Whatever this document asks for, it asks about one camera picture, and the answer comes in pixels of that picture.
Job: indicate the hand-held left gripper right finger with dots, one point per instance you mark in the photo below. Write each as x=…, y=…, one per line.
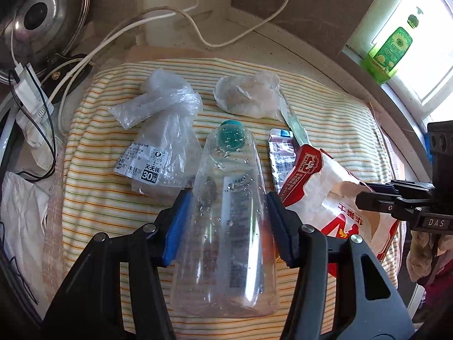
x=280, y=230

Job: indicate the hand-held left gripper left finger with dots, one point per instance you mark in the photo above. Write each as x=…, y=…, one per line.
x=176, y=226

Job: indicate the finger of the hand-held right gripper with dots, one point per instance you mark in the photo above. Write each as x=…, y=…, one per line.
x=382, y=198

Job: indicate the red white paper bag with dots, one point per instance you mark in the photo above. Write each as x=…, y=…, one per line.
x=332, y=191

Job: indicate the clear plastic bottle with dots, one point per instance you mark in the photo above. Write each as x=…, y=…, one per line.
x=226, y=255

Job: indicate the translucent plastic bag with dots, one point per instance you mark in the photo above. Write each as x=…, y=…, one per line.
x=244, y=95

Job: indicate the striped cloth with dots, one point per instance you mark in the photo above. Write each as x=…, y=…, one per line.
x=106, y=219

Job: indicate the beige rag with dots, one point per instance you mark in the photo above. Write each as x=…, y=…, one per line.
x=424, y=255

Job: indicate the silver snack packet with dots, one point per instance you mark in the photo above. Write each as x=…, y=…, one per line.
x=281, y=159

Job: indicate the clear labelled plastic bag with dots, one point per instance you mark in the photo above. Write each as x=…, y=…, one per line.
x=159, y=141

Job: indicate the thin white green wrapper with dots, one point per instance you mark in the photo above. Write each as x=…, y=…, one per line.
x=292, y=120

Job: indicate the green bottle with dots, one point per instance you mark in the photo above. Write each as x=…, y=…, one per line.
x=389, y=53

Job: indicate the white charger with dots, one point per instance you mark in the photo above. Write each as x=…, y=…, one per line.
x=30, y=92

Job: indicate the steel pot lid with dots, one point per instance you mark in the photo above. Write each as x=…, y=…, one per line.
x=46, y=14

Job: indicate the white window frame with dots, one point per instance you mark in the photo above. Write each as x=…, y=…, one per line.
x=435, y=42

